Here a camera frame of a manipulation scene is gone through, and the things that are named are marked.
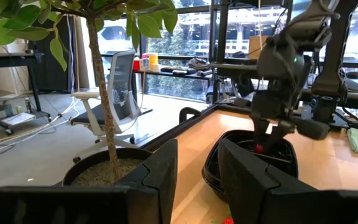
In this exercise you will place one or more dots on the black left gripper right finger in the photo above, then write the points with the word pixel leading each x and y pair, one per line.
pixel 247 193

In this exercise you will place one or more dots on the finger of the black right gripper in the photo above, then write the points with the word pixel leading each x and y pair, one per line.
pixel 278 135
pixel 261 132

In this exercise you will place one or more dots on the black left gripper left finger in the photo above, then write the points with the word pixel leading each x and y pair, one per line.
pixel 154 186

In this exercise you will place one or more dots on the small red strawberry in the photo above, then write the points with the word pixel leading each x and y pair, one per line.
pixel 258 148

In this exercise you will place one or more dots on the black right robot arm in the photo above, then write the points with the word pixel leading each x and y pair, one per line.
pixel 278 65

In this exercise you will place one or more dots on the black divided tupperware container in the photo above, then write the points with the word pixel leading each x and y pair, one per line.
pixel 210 174

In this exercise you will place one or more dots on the cardboard box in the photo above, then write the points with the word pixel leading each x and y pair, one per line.
pixel 256 46

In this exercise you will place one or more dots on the grey cloth heap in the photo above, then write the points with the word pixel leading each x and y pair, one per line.
pixel 199 63

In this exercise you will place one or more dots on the black computer mouse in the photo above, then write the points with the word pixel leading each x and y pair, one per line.
pixel 354 75

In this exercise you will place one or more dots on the black window side table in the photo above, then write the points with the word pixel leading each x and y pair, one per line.
pixel 172 74

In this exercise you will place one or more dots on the green plant in black pot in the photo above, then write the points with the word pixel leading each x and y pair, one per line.
pixel 102 93

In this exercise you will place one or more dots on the white office chair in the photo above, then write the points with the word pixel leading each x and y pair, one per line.
pixel 121 81

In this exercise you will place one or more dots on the white cup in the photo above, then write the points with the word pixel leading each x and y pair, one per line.
pixel 156 68

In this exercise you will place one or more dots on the red box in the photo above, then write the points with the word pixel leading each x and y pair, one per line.
pixel 136 65

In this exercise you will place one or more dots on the white carton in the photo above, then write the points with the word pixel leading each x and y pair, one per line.
pixel 144 63

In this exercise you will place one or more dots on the white paper scrap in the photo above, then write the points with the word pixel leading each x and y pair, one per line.
pixel 30 179

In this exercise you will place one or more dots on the yellow cup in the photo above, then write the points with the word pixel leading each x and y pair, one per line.
pixel 153 60

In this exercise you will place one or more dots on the small bottle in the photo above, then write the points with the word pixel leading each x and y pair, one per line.
pixel 28 105

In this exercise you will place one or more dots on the white paper sheet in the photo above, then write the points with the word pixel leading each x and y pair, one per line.
pixel 17 118

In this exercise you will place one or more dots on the black wheeled desk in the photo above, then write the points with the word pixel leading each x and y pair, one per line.
pixel 8 60

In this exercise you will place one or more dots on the black aluminium table frame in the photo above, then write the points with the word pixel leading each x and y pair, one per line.
pixel 166 137

